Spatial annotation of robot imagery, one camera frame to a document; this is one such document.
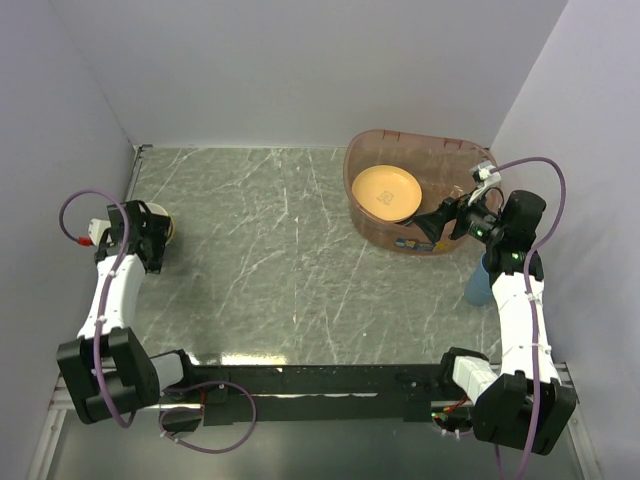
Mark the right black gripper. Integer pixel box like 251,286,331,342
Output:
412,186,506,246

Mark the cream ceramic bowl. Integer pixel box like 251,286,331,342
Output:
146,202,175,245

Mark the yellow orange plate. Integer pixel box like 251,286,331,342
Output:
351,165,423,223

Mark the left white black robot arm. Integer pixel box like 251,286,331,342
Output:
56,200,199,424

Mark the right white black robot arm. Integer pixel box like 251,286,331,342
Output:
412,190,577,455

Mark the translucent pink plastic bin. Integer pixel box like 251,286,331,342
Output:
343,129,494,256

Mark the blue plastic cup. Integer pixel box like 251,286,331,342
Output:
463,255,493,307

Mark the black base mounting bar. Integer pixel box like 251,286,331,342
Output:
161,347,486,426

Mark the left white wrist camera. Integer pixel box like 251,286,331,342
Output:
76,218,111,247

